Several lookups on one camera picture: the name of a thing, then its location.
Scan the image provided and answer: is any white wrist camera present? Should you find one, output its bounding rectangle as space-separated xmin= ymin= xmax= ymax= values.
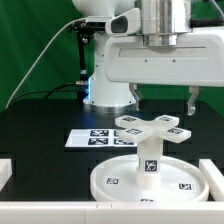
xmin=105 ymin=8 xmax=141 ymax=35

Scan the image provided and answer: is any black camera stand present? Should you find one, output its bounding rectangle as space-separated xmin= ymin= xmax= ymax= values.
xmin=67 ymin=18 xmax=106 ymax=101

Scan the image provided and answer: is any white cable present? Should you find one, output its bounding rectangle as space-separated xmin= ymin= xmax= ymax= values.
xmin=4 ymin=18 xmax=87 ymax=111

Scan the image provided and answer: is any white fiducial marker sheet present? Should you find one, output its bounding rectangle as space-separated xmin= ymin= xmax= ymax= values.
xmin=65 ymin=129 xmax=135 ymax=148

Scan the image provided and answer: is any black cable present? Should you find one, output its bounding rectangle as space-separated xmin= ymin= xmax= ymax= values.
xmin=6 ymin=83 xmax=91 ymax=109

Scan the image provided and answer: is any white cross-shaped table base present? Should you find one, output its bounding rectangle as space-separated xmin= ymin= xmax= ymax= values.
xmin=115 ymin=115 xmax=191 ymax=143

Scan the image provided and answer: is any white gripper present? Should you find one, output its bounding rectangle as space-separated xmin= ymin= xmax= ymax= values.
xmin=105 ymin=27 xmax=224 ymax=116

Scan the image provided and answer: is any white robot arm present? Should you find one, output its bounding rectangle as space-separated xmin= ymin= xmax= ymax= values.
xmin=72 ymin=0 xmax=224 ymax=115

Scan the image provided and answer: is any white round table top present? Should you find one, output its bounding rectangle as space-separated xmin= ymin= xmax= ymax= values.
xmin=90 ymin=154 xmax=209 ymax=202

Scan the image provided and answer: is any white fence frame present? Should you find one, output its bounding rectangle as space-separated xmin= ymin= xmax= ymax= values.
xmin=0 ymin=159 xmax=224 ymax=224

